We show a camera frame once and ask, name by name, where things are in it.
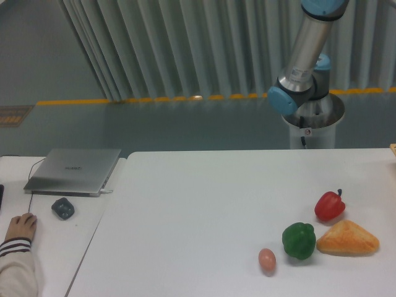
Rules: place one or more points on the striped white sleeve forearm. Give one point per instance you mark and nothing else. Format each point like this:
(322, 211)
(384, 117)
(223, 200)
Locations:
(18, 268)

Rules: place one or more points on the black keyboard edge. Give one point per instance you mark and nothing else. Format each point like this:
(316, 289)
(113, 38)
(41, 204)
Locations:
(1, 194)

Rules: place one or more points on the silver closed laptop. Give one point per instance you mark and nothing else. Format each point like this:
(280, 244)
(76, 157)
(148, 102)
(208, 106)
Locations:
(74, 172)

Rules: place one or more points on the orange triangular toy bread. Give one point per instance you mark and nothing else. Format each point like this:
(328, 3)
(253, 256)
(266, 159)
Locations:
(347, 238)

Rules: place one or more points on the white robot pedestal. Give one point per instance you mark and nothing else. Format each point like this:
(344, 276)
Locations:
(314, 124)

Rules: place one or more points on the red toy pepper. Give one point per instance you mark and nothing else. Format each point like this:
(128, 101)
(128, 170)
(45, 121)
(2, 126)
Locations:
(329, 206)

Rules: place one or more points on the wooden object at edge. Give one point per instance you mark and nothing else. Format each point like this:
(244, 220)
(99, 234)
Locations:
(393, 148)

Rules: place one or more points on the person's hand on mouse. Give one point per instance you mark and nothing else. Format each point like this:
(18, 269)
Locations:
(23, 226)

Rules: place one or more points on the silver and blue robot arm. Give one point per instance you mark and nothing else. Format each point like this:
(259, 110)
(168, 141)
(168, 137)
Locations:
(296, 83)

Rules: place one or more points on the pink toy egg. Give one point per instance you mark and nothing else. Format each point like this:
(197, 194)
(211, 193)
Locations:
(267, 260)

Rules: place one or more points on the green toy pepper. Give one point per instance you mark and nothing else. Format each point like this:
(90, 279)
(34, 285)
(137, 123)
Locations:
(299, 240)

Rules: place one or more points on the pleated grey curtain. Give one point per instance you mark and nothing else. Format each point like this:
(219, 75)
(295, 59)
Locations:
(224, 49)

